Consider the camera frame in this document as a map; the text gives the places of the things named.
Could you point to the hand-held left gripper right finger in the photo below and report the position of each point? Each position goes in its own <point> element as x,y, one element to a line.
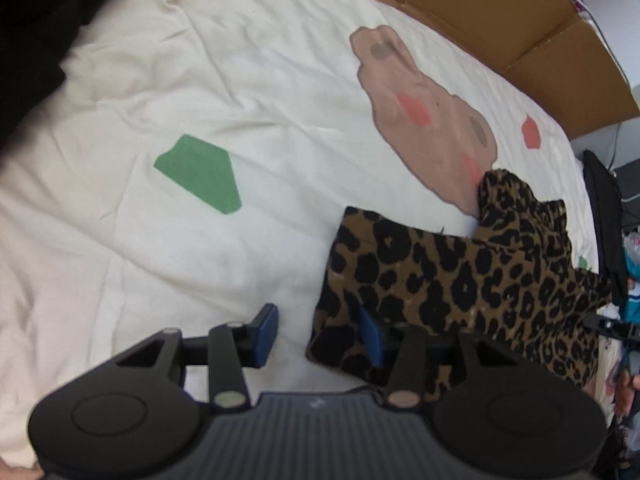
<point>370,332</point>

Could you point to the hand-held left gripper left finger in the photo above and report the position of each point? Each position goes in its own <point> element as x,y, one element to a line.
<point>267,335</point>

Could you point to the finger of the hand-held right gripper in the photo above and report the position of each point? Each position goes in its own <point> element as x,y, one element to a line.
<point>610,327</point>

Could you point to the leopard print garment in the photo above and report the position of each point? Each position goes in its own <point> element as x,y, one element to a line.
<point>450,270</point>

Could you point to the teal printed garment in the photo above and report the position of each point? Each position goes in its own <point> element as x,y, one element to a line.
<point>634,305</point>

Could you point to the white printed blanket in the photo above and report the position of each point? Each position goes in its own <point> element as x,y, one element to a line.
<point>200,85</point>

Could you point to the brown cardboard sheet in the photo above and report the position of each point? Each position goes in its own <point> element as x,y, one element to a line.
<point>475,0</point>

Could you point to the black garment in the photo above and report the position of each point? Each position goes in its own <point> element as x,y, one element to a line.
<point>30,35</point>

